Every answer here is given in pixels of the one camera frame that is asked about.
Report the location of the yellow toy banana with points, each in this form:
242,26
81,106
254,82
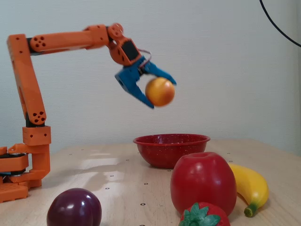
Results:
254,186

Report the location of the red speckled bowl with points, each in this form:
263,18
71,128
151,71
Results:
164,153

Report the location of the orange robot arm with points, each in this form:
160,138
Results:
26,77

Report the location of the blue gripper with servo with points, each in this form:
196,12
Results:
130,78

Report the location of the red toy strawberry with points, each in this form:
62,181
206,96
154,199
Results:
207,216

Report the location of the orange toy peach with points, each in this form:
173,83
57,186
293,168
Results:
160,91

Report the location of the red toy apple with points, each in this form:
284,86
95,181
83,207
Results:
202,181

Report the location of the purple toy plum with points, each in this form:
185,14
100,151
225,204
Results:
74,209

